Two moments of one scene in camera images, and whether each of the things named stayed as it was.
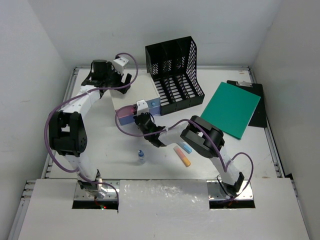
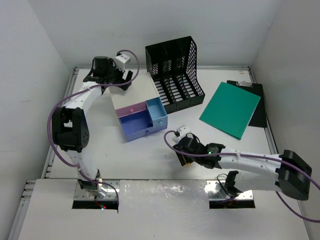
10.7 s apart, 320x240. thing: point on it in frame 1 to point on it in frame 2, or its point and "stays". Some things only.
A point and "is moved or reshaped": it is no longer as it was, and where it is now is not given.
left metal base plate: [112, 193] stays
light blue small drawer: [154, 102] is moved or reshaped
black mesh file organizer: [174, 65] stays
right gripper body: [147, 136] to [191, 159]
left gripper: [111, 70] stays
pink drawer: [126, 111] stays
